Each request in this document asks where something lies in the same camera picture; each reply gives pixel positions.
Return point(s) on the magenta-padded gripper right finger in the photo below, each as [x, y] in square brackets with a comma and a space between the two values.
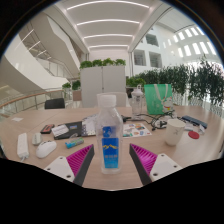
[145, 160]

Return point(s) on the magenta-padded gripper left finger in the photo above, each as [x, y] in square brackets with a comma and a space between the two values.
[79, 159]

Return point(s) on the clear blue-labelled water bottle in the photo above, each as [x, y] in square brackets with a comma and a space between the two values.
[109, 143]

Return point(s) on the teal small tube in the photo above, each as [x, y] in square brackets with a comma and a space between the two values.
[74, 143]

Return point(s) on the black notebook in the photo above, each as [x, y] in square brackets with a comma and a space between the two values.
[75, 129]

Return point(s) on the colourful sticker sheet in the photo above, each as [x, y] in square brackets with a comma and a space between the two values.
[136, 130]

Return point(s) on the clear plastic pouch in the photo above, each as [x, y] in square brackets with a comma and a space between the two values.
[88, 126]

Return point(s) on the small white box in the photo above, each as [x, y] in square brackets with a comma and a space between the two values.
[60, 130]

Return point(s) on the white computer mouse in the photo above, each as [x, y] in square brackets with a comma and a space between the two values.
[45, 149]

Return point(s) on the white mug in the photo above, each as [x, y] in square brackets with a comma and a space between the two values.
[174, 133]

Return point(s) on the black and red small case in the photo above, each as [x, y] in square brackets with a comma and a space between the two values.
[47, 128]

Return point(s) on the small black pouch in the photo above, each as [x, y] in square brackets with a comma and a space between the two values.
[125, 118]

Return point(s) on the small white charger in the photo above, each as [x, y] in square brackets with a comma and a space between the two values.
[37, 138]

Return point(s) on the white power strip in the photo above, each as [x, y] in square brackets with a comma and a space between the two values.
[22, 146]

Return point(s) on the clear lidded tumbler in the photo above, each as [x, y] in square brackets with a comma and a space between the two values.
[137, 101]

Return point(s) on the black office chair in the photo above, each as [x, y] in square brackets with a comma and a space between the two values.
[55, 103]

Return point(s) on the green tote bag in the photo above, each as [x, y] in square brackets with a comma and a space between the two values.
[157, 98]

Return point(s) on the white paper sheet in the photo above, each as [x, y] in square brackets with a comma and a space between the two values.
[17, 119]

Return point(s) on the green railing planter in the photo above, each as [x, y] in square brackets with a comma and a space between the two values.
[76, 85]

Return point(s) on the white cabinet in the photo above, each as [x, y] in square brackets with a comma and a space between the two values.
[100, 85]

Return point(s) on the green hedge plant row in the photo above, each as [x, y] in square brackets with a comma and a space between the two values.
[200, 81]

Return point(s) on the green plants on cabinet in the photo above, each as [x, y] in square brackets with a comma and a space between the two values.
[103, 62]

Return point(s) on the ceiling light strips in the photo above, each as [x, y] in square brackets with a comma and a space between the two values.
[108, 22]

